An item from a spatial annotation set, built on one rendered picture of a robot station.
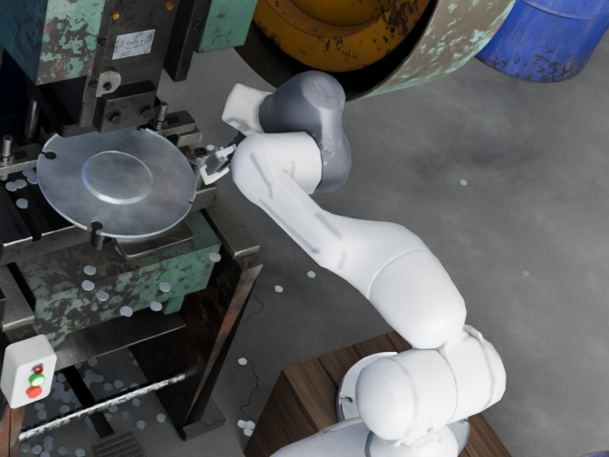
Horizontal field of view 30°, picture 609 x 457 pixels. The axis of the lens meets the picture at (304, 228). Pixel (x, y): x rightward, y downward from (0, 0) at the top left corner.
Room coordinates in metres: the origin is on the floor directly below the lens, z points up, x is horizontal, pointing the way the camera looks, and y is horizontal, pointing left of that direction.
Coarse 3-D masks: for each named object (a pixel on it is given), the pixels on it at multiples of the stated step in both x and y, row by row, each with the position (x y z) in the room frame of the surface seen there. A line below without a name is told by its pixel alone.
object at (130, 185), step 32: (128, 128) 1.56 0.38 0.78; (64, 160) 1.41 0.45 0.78; (96, 160) 1.44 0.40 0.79; (128, 160) 1.47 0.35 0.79; (160, 160) 1.51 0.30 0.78; (64, 192) 1.34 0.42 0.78; (96, 192) 1.37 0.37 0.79; (128, 192) 1.40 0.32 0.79; (160, 192) 1.44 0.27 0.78; (192, 192) 1.47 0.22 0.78; (128, 224) 1.33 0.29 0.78; (160, 224) 1.36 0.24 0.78
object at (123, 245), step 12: (96, 228) 1.36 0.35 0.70; (180, 228) 1.37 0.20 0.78; (96, 240) 1.36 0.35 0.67; (108, 240) 1.37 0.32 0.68; (120, 240) 1.29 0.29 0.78; (132, 240) 1.30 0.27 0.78; (144, 240) 1.31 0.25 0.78; (156, 240) 1.33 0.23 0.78; (168, 240) 1.34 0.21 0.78; (180, 240) 1.35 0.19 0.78; (132, 252) 1.28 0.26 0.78; (144, 252) 1.29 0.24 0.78; (156, 252) 1.31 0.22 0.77
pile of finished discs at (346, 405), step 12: (360, 360) 1.59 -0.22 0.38; (372, 360) 1.61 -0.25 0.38; (348, 372) 1.54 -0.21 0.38; (348, 384) 1.52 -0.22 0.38; (336, 396) 1.49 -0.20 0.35; (348, 396) 1.49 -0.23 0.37; (336, 408) 1.46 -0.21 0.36; (348, 408) 1.46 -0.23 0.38; (456, 432) 1.51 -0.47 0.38; (468, 432) 1.52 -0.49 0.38
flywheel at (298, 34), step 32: (288, 0) 1.77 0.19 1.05; (320, 0) 1.72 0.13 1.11; (352, 0) 1.68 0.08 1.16; (384, 0) 1.63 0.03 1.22; (416, 0) 1.55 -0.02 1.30; (288, 32) 1.71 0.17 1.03; (320, 32) 1.67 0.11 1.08; (352, 32) 1.63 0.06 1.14; (384, 32) 1.57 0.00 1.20; (416, 32) 1.55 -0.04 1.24; (320, 64) 1.64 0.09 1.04; (352, 64) 1.60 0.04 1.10
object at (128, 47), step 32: (128, 0) 1.43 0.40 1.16; (160, 0) 1.48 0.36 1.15; (128, 32) 1.44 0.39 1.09; (160, 32) 1.49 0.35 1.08; (128, 64) 1.45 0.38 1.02; (160, 64) 1.50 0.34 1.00; (64, 96) 1.44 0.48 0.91; (96, 96) 1.42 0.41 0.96; (128, 96) 1.43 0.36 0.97; (96, 128) 1.41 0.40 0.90
